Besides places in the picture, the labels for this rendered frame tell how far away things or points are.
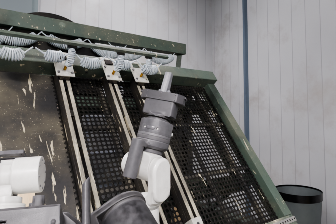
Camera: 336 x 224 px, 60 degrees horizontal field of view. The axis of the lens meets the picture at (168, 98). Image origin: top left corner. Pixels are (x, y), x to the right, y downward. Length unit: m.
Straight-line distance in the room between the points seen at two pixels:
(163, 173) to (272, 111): 3.81
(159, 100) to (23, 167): 0.36
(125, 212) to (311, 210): 3.26
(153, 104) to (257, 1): 4.28
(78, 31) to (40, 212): 1.94
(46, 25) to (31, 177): 1.70
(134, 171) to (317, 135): 3.51
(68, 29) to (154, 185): 1.68
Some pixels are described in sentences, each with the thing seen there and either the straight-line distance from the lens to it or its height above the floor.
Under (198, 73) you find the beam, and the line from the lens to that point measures 2.32.
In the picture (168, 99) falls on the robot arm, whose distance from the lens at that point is 0.76.
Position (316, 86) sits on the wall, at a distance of 4.09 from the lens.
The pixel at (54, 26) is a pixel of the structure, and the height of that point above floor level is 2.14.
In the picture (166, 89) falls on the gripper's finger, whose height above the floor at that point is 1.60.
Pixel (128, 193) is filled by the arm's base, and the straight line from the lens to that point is 0.58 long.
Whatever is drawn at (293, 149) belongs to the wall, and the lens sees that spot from 4.30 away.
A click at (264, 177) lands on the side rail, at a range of 2.11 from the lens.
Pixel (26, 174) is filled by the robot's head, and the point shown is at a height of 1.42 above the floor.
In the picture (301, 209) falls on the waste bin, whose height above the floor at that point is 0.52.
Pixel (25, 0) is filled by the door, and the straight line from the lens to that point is 4.33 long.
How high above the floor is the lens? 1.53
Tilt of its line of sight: 4 degrees up
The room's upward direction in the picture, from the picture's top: straight up
